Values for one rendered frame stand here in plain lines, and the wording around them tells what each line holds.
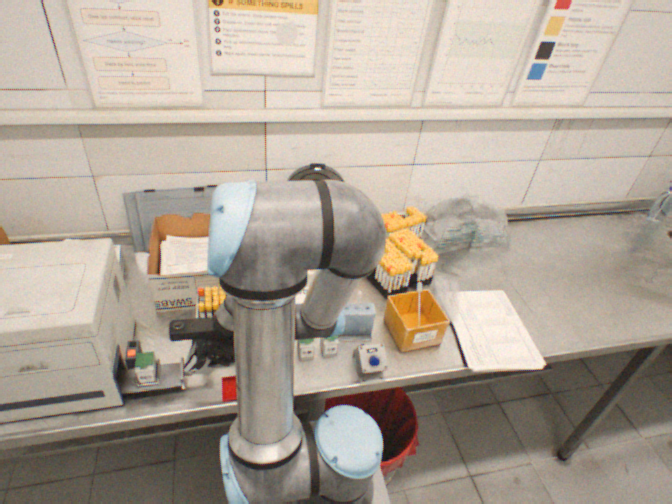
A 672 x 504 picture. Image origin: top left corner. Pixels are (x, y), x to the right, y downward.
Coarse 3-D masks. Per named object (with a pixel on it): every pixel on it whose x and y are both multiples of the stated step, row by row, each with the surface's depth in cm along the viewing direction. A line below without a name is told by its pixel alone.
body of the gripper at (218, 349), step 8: (216, 320) 100; (224, 328) 99; (224, 336) 103; (232, 336) 104; (200, 344) 104; (208, 344) 102; (216, 344) 103; (224, 344) 105; (232, 344) 105; (200, 352) 102; (208, 352) 103; (216, 352) 103; (224, 352) 104; (232, 352) 104; (216, 360) 106; (232, 360) 106
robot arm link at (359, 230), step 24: (336, 192) 54; (360, 192) 57; (336, 216) 53; (360, 216) 55; (336, 240) 54; (360, 240) 55; (384, 240) 61; (336, 264) 57; (360, 264) 59; (312, 288) 76; (336, 288) 70; (312, 312) 82; (336, 312) 80; (312, 336) 91
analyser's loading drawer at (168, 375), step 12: (120, 372) 109; (132, 372) 109; (156, 372) 106; (168, 372) 110; (180, 372) 108; (120, 384) 106; (132, 384) 107; (144, 384) 105; (156, 384) 106; (168, 384) 107; (180, 384) 108
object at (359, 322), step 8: (352, 304) 125; (360, 304) 125; (368, 304) 126; (344, 312) 122; (352, 312) 123; (360, 312) 123; (368, 312) 123; (352, 320) 124; (360, 320) 124; (368, 320) 125; (352, 328) 126; (360, 328) 127; (368, 328) 127; (344, 336) 128; (352, 336) 128; (360, 336) 128; (368, 336) 128
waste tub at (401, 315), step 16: (400, 304) 133; (416, 304) 135; (432, 304) 131; (384, 320) 134; (400, 320) 123; (416, 320) 135; (432, 320) 132; (448, 320) 123; (400, 336) 124; (416, 336) 123; (432, 336) 125; (400, 352) 126
